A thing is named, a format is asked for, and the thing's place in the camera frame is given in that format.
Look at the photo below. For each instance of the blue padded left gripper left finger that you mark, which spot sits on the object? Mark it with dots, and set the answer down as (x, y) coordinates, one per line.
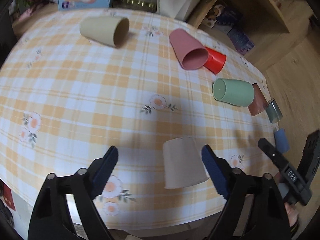
(100, 171)

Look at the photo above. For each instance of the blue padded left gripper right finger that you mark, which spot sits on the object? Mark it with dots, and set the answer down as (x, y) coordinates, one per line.
(218, 170)

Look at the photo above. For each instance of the white plastic cup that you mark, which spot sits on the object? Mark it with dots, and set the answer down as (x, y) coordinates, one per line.
(183, 166)

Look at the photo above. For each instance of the blue plastic cup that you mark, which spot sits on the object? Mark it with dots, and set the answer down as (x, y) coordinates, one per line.
(281, 141)

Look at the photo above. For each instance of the brown translucent cup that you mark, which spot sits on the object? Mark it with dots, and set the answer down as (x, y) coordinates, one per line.
(259, 102)

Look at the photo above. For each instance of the grey-green translucent cup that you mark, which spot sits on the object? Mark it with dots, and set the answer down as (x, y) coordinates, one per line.
(273, 111)

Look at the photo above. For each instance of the green plastic cup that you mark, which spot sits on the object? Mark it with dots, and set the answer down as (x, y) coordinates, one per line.
(232, 91)

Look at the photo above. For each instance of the red plastic cup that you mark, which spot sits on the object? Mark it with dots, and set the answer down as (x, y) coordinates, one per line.
(215, 61)

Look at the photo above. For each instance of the pink plastic cup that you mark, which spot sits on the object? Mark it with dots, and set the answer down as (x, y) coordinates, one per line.
(190, 52)

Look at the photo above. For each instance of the beige plastic cup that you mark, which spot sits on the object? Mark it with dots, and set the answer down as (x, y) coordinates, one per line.
(108, 30)

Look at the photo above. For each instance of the person's right hand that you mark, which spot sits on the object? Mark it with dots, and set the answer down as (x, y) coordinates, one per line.
(292, 214)

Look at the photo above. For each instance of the yellow plaid tablecloth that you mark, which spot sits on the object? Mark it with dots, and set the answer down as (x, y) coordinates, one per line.
(66, 99)

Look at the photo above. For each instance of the purple blue small box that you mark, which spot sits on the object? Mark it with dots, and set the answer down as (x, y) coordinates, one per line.
(242, 43)

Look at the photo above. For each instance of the dark illustrated box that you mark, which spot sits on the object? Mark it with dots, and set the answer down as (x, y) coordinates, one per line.
(222, 16)

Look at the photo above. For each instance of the wooden shelf unit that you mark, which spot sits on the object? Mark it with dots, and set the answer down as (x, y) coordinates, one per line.
(248, 8)

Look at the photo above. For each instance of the gold patterned tin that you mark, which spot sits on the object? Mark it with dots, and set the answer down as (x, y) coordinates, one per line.
(135, 5)

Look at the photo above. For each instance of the white faceted flower pot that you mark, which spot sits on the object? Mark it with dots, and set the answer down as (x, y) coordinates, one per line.
(177, 9)

